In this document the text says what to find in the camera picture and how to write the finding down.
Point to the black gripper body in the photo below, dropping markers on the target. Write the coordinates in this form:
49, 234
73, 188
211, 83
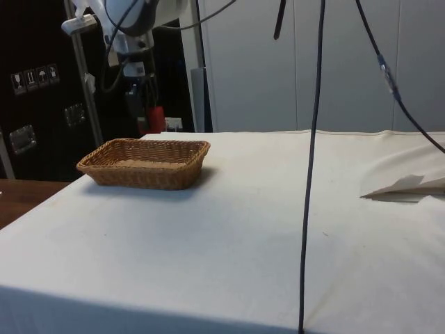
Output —
133, 94

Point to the red cube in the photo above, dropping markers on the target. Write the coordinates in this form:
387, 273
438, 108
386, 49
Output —
156, 120

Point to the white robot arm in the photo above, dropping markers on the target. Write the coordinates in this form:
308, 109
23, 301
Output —
139, 14

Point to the wicker basket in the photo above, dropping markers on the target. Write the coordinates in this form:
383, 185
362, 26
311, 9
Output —
146, 177

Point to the black cabinet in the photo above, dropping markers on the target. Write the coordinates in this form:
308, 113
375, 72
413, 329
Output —
41, 45

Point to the pale locker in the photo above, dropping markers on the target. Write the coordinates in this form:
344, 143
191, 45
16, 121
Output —
250, 69
424, 52
347, 104

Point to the white wall socket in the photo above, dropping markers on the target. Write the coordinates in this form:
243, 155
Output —
174, 124

